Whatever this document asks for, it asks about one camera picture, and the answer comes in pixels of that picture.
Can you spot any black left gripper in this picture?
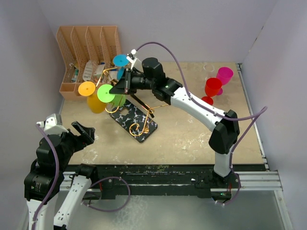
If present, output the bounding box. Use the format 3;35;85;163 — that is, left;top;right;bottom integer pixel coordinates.
56;120;94;170

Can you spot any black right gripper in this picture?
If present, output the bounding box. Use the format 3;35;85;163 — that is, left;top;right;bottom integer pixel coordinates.
110;68;155;95

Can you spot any green plastic wine glass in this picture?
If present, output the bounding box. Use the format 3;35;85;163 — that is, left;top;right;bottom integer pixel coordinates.
97;84;126;107

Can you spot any blue plastic wine glass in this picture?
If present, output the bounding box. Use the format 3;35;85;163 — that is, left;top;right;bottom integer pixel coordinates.
113;54;129;80

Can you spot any yellow plastic wine glass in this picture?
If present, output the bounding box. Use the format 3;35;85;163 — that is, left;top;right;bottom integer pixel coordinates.
78;81;106;114

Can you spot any clear glass wine glass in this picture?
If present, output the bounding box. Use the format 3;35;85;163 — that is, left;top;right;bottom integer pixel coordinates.
203;63;214;80

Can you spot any red plastic wine glass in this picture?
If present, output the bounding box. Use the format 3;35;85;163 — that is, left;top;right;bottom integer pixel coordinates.
201;78;222;105

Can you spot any pink plastic wine glass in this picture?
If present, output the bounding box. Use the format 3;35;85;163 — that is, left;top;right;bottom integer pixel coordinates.
216;67;234;95

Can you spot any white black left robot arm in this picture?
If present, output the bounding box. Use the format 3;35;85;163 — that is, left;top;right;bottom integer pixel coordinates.
24;121;99;230

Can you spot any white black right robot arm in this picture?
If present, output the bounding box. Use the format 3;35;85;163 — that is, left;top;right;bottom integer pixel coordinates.
109;57;240;187

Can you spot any black marbled rack base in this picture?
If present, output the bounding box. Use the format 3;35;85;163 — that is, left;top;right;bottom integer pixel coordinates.
109;100;158;143

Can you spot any tan plastic file organizer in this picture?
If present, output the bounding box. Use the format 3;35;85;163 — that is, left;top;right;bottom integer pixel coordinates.
56;25;122;101

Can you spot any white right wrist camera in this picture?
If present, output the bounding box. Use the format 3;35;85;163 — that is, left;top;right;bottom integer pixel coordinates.
126;49;142;70

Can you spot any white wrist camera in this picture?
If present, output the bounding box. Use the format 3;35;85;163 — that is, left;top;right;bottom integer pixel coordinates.
126;49;142;70
36;113;69;135

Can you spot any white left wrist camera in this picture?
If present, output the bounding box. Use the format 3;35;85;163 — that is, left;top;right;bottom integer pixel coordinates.
36;113;69;135

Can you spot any gold wire wine glass rack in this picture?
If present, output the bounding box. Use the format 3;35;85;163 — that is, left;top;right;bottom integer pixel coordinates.
97;80;158;143

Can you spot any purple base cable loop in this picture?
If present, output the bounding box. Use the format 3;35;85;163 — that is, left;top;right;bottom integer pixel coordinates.
80;176;131;212

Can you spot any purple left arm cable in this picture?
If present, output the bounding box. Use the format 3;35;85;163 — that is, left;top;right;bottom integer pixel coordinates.
31;123;60;230

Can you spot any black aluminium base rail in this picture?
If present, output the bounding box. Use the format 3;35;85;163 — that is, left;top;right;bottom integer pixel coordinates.
57;163;283;200

